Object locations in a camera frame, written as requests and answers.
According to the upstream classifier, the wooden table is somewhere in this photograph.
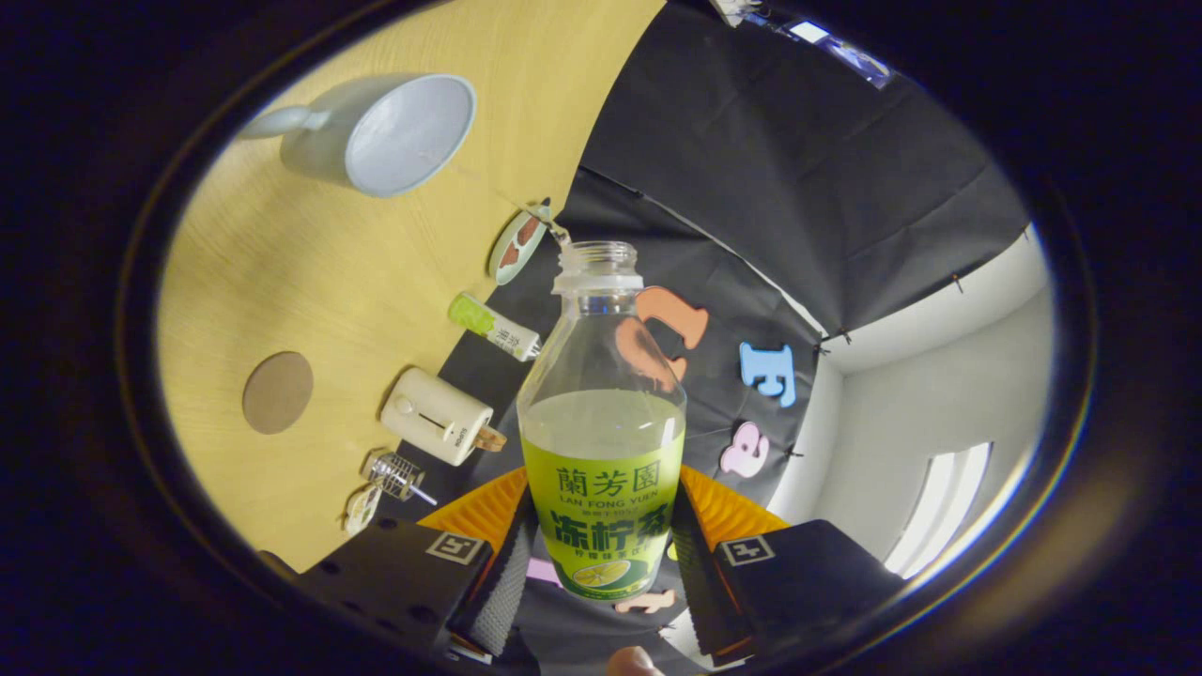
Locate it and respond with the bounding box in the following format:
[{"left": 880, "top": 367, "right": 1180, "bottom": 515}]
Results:
[{"left": 155, "top": 0, "right": 668, "bottom": 574}]

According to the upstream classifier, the white divided spice dish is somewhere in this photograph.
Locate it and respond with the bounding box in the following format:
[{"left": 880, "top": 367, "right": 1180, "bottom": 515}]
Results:
[{"left": 344, "top": 484, "right": 383, "bottom": 538}]

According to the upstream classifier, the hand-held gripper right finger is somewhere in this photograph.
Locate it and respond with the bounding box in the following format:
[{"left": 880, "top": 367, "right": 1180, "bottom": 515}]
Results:
[{"left": 669, "top": 465, "right": 907, "bottom": 663}]

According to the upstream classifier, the wire utensil holder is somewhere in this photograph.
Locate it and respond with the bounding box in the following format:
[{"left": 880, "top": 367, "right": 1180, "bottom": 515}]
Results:
[{"left": 364, "top": 453, "right": 425, "bottom": 503}]

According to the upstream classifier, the tall white green drink bottle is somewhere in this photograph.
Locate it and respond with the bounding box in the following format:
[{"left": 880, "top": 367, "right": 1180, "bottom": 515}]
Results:
[{"left": 448, "top": 291, "right": 543, "bottom": 362}]

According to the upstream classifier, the round brown coaster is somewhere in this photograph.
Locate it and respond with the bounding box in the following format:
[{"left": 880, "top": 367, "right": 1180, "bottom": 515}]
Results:
[{"left": 242, "top": 351, "right": 315, "bottom": 435}]

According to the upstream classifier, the pale green plate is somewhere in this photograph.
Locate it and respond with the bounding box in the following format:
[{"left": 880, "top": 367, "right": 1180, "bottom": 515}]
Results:
[{"left": 487, "top": 205, "right": 551, "bottom": 286}]

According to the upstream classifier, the ceiling light panel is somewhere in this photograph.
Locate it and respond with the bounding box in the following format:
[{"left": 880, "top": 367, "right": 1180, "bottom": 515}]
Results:
[{"left": 883, "top": 441, "right": 994, "bottom": 579}]

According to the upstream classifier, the white toaster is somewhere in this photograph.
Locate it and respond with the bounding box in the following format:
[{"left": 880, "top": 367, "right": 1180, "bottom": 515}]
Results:
[{"left": 380, "top": 367, "right": 495, "bottom": 468}]

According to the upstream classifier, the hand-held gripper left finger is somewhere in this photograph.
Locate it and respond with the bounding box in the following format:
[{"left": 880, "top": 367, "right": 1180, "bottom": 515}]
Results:
[{"left": 296, "top": 467, "right": 541, "bottom": 659}]

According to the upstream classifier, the green label juice bottle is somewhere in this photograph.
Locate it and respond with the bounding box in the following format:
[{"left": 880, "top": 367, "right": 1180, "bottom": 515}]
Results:
[{"left": 516, "top": 240, "right": 687, "bottom": 603}]

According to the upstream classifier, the white cup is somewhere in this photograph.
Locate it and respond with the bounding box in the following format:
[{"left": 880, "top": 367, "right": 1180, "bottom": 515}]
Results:
[{"left": 239, "top": 73, "right": 478, "bottom": 199}]

